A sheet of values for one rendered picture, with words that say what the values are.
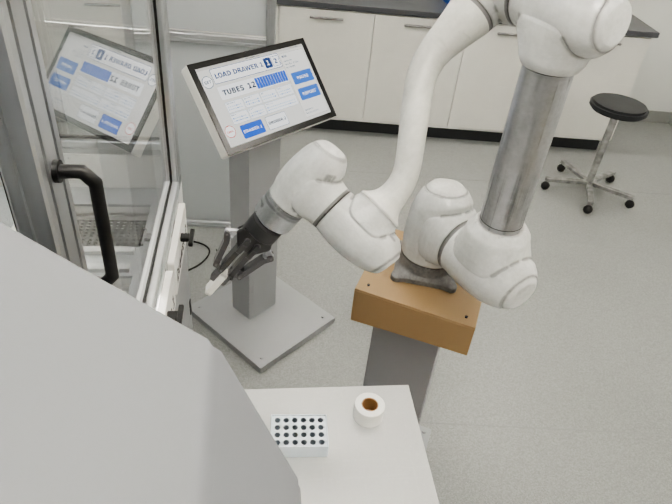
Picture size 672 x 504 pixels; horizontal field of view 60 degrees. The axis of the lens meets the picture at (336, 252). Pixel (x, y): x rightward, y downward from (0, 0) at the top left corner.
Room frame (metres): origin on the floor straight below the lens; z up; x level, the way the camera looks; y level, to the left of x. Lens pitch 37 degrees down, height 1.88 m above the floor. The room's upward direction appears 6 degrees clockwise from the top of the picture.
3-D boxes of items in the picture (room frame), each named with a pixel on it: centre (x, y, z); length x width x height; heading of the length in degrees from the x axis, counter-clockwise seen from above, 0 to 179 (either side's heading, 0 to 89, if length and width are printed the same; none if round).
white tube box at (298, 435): (0.79, 0.04, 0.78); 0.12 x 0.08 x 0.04; 98
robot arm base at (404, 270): (1.35, -0.26, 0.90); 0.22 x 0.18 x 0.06; 174
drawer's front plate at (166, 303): (0.98, 0.38, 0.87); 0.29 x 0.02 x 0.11; 10
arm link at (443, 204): (1.32, -0.27, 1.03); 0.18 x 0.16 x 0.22; 36
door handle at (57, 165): (0.56, 0.30, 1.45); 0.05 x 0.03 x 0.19; 100
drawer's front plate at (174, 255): (1.29, 0.44, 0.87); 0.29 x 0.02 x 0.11; 10
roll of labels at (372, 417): (0.88, -0.12, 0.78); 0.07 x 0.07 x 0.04
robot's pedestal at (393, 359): (1.33, -0.25, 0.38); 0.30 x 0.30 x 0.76; 74
